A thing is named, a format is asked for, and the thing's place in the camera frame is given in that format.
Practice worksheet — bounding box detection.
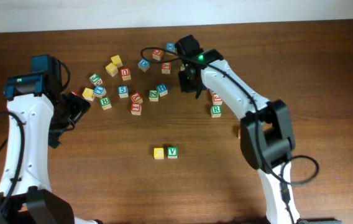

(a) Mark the green V block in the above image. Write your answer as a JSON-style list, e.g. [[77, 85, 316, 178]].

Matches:
[[167, 147, 178, 159]]

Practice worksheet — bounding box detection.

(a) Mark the yellow C block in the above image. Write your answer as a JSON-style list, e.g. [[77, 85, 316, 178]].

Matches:
[[154, 147, 165, 159]]

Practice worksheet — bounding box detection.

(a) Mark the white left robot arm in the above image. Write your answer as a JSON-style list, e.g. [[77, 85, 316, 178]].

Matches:
[[0, 70, 90, 223]]

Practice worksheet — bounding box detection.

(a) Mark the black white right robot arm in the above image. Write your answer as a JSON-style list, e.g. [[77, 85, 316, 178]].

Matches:
[[176, 47, 300, 223]]

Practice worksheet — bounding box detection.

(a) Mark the yellow block beside T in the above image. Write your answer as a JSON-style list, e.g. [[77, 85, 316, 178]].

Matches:
[[82, 88, 95, 101]]

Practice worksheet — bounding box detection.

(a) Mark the red 3 block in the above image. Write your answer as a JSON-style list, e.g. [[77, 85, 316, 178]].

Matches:
[[212, 93, 223, 106]]

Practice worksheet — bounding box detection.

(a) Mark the green B block middle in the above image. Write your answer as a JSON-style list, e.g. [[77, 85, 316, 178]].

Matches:
[[99, 96, 112, 110]]

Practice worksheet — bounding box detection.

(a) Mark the blue T block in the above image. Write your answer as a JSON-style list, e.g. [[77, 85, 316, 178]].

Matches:
[[93, 86, 107, 98]]

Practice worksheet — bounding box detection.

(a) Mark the green R block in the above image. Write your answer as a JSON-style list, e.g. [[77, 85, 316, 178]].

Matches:
[[211, 105, 222, 118]]

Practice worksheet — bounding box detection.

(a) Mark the red K block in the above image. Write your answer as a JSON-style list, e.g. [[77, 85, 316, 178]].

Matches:
[[161, 62, 171, 74]]

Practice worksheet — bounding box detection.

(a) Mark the green J block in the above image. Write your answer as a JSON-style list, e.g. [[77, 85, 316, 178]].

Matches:
[[89, 73, 103, 86]]

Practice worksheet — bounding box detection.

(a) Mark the blue H block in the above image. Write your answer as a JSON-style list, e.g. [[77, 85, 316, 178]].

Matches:
[[156, 83, 168, 97]]

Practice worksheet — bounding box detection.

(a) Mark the blue X block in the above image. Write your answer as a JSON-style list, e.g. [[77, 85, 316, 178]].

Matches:
[[165, 42, 176, 55]]

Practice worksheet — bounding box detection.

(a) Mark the green Z block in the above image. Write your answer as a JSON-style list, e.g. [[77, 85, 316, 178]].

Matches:
[[149, 90, 159, 101]]

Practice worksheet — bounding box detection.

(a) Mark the red G block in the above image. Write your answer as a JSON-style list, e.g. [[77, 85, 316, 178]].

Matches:
[[152, 49, 164, 61]]

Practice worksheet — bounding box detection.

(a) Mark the blue 5 block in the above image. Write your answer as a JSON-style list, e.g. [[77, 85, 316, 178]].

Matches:
[[117, 85, 129, 98]]

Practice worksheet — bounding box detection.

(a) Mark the blue D block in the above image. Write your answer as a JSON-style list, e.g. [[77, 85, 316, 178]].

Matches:
[[138, 58, 150, 72]]

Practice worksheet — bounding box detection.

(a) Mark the red I block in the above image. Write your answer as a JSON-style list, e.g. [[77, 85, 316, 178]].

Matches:
[[131, 103, 142, 116]]

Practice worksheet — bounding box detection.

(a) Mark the red U block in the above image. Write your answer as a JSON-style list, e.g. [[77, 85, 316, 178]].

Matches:
[[120, 68, 131, 81]]

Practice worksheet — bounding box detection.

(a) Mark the red Y block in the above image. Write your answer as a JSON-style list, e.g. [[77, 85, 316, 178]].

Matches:
[[130, 92, 143, 104]]

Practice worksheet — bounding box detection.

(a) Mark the yellow block upper left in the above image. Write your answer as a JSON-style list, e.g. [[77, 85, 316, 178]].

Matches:
[[111, 55, 123, 68]]

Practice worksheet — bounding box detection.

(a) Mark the red A block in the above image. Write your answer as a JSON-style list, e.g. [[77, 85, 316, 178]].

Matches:
[[237, 128, 241, 139]]

